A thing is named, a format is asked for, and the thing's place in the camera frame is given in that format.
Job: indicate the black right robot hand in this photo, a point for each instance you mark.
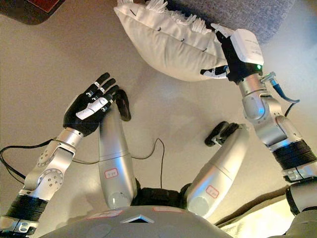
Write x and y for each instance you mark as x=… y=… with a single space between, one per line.
x=245 y=54

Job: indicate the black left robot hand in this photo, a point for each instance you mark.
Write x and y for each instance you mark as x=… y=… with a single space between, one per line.
x=81 y=111

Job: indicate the cream fringed throw pillow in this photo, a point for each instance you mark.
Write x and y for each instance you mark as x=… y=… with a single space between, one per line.
x=171 y=47

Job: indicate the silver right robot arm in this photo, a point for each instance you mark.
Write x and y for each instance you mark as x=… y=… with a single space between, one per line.
x=275 y=124

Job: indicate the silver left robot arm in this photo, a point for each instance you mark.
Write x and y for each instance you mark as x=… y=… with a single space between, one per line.
x=47 y=173

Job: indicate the grey fabric armchair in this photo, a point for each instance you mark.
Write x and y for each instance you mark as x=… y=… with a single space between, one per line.
x=237 y=15

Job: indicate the silver left robot leg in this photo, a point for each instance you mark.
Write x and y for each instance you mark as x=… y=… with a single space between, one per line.
x=114 y=153

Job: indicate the silver robot leg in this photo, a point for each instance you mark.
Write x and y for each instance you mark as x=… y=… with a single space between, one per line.
x=114 y=153
x=220 y=171

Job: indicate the silver right robot leg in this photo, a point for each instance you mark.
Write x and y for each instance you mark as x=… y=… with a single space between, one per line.
x=220 y=171

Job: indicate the grey robot torso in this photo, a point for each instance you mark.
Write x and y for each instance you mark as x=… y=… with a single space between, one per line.
x=138 y=223

